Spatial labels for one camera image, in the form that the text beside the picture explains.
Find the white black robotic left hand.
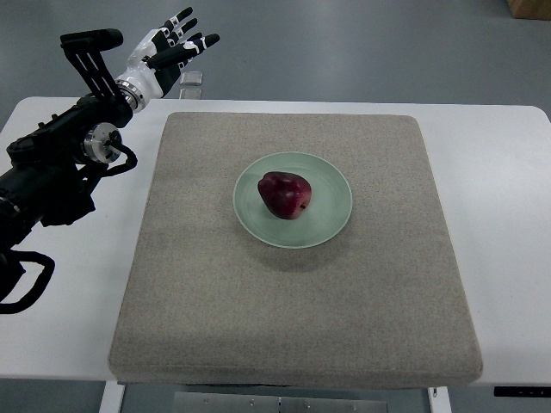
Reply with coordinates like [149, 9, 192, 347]
[115, 7, 220, 103]

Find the red apple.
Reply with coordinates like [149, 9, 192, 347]
[257, 171, 313, 220]

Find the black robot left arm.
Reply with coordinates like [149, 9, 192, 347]
[1, 28, 137, 315]

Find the upper clear floor plate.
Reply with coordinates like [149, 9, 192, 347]
[180, 71, 203, 86]

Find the clear floor plate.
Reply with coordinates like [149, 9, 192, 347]
[180, 71, 203, 86]
[179, 88, 202, 100]

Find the lower clear floor plate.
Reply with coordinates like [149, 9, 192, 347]
[179, 88, 202, 100]

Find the light green ceramic plate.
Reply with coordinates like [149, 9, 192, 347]
[232, 151, 353, 249]

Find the beige square fabric cushion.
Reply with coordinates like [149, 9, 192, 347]
[108, 112, 483, 389]

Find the white left table leg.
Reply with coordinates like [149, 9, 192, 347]
[99, 381, 126, 413]

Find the white table leg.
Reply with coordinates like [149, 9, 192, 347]
[428, 386, 452, 413]
[99, 381, 126, 413]

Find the cardboard box corner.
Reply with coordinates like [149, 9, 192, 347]
[506, 0, 551, 21]

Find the white right table leg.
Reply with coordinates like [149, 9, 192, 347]
[428, 386, 452, 413]

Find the black table control panel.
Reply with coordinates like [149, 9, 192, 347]
[493, 386, 551, 398]

